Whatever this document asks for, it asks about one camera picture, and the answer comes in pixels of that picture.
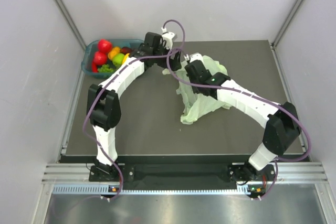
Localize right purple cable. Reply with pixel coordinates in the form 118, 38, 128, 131
166, 48, 312, 200

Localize purple cable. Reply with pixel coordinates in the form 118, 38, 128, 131
82, 19, 187, 200
166, 48, 312, 200

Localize light green plastic bag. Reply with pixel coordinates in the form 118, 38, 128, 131
175, 56, 231, 125

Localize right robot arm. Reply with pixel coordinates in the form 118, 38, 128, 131
185, 60, 301, 181

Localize green fake grapes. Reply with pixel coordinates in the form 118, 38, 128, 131
98, 64, 115, 73

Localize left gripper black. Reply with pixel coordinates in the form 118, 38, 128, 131
152, 41, 181, 71

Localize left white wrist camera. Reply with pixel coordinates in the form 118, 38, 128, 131
161, 27, 177, 50

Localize yellow fake mango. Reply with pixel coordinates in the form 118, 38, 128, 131
122, 53, 130, 64

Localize red fake chili pepper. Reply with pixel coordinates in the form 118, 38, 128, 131
91, 62, 98, 73

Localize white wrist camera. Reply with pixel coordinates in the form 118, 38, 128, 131
161, 27, 177, 50
184, 53, 203, 63

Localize aluminium frame rail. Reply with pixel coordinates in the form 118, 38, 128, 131
42, 163, 90, 184

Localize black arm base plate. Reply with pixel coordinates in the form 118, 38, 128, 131
88, 163, 276, 183

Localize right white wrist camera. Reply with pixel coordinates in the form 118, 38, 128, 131
184, 53, 203, 63

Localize dark red fake fruit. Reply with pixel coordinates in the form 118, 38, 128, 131
120, 47, 133, 55

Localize green fake apple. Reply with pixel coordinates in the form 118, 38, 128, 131
112, 53, 125, 66

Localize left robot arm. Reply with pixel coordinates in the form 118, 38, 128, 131
85, 29, 176, 182

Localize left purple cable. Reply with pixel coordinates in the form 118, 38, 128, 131
82, 19, 187, 200

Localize grey slotted cable duct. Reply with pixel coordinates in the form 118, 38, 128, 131
52, 184, 266, 195

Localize upper red fake apple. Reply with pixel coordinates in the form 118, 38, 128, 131
97, 39, 113, 54

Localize orange fake fruit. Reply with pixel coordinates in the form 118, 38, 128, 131
108, 46, 121, 61

